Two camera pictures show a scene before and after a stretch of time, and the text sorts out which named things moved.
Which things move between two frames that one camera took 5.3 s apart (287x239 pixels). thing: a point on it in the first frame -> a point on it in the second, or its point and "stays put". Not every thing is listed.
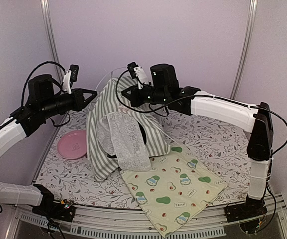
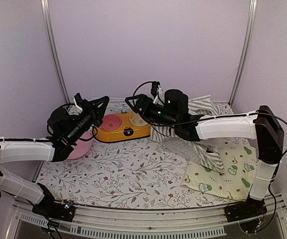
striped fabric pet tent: x=119 y=132 -> x=193 y=151
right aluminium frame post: x=246 y=48 stays put
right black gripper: x=135 y=99 -> x=143 y=98
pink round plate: x=72 y=145 stays put
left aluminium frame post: x=47 y=16 stays put
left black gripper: x=79 y=101 -> x=96 y=112
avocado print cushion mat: x=178 y=187 -> x=238 y=157
